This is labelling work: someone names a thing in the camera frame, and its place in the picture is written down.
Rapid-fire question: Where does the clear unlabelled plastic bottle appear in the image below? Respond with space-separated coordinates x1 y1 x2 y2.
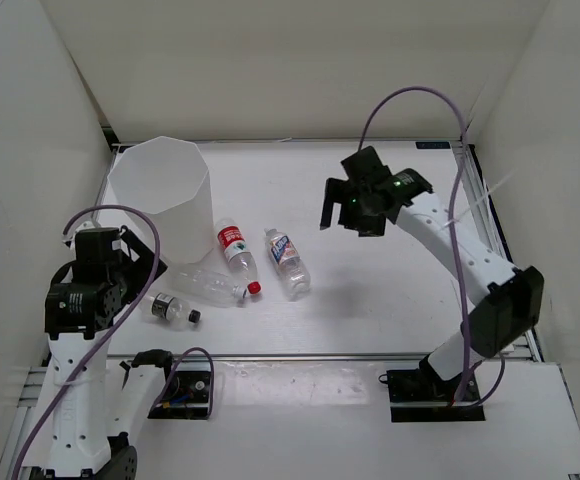
168 264 247 307

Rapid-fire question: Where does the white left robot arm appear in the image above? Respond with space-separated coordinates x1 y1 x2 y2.
15 226 167 479

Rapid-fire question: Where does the white octagonal plastic bin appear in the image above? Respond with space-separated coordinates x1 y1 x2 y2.
108 136 214 264

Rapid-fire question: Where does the red label plastic bottle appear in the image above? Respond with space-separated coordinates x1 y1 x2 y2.
215 217 261 296

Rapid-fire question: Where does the aluminium table edge rail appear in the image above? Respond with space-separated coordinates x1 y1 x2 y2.
107 346 541 362

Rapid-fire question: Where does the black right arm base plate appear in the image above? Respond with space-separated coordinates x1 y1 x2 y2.
378 369 486 423

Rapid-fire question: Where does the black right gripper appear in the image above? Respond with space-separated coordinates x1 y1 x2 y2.
321 178 387 237

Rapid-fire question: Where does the orange label plastic bottle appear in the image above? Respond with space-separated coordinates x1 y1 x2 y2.
265 228 311 300

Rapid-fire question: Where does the black label plastic bottle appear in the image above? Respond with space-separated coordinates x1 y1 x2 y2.
139 291 201 330

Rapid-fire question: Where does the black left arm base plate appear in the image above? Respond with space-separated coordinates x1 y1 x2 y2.
148 370 213 420

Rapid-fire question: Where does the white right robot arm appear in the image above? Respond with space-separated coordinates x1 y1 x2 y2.
320 147 544 400

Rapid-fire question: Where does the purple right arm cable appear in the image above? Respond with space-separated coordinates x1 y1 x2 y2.
358 85 506 405

